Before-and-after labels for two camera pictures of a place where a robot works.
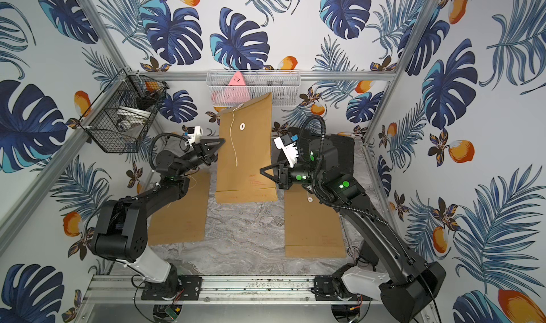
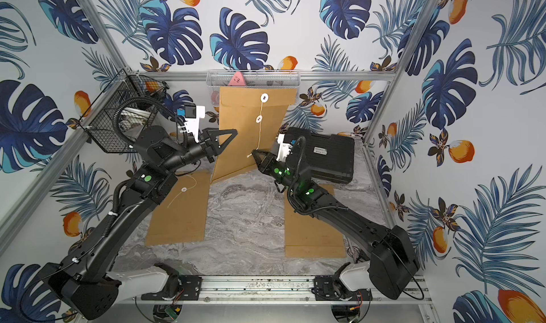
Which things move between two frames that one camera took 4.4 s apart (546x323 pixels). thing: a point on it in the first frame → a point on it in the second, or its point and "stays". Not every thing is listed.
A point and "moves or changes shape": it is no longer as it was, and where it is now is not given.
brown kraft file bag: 245,149 moves or changes shape
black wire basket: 116,119 stays
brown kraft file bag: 312,228 stays
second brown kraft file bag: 185,220 stays
